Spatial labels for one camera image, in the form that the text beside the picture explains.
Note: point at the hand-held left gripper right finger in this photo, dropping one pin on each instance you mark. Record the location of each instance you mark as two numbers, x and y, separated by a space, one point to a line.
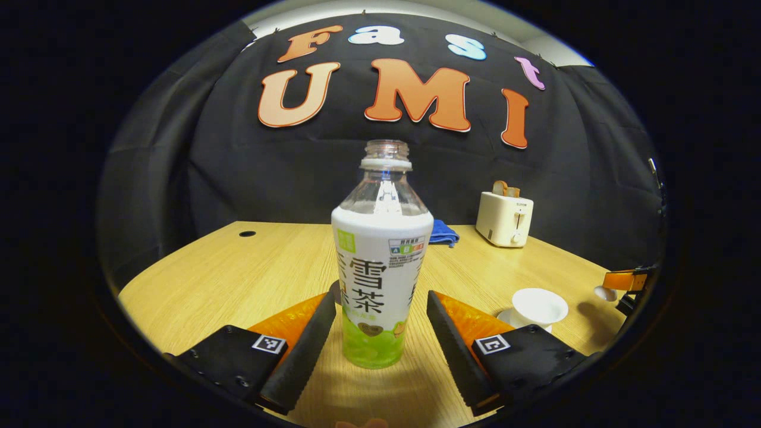
455 356

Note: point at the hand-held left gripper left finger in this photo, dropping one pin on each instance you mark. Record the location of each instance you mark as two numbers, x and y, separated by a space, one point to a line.
306 351

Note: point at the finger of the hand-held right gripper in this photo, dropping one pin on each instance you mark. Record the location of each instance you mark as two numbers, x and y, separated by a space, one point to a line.
624 279

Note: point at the dark round coaster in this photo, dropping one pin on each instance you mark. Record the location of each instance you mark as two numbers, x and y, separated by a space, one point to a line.
335 292

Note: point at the white teacup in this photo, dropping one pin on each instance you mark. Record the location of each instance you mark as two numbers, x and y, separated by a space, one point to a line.
538 306

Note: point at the clear water bottle white label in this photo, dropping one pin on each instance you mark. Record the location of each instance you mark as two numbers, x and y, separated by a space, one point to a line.
380 261

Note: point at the white saucer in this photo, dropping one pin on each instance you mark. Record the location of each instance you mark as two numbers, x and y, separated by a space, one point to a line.
505 316

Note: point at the blue towel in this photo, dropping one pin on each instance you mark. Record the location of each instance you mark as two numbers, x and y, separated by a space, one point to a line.
443 233

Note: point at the cream toaster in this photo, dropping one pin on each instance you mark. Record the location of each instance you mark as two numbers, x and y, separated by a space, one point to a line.
502 221

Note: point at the toast slice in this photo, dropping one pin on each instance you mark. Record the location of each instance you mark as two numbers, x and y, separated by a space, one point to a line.
505 189

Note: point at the black backdrop cloth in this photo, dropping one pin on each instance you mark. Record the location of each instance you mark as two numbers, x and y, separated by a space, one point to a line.
267 172

